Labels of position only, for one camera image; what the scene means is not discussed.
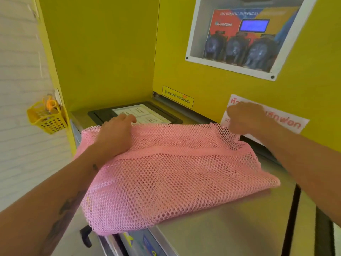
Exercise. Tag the person's left hand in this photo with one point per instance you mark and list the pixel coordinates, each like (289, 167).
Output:
(114, 135)

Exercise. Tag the person's right hand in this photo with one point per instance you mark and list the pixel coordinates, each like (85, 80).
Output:
(247, 119)

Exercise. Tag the pink mesh laundry bag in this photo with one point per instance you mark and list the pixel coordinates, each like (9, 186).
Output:
(173, 183)

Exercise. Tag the person's left forearm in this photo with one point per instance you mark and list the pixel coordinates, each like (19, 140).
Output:
(40, 205)

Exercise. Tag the person's right forearm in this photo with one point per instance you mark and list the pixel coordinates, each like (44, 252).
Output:
(306, 167)

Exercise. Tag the small yellow plastic basket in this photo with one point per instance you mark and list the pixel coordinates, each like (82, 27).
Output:
(48, 122)

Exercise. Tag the white notice with red letters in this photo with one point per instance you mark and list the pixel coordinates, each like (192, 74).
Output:
(290, 122)

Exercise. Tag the orange scissors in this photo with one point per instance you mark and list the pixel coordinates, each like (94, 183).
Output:
(50, 103)

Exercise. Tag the small yellow warning label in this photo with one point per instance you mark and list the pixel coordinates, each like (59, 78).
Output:
(178, 97)

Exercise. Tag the white framed dispenser window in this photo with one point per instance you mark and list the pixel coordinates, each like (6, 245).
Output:
(250, 37)

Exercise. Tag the stainless steel washing machine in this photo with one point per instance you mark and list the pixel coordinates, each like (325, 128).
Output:
(226, 223)
(306, 223)

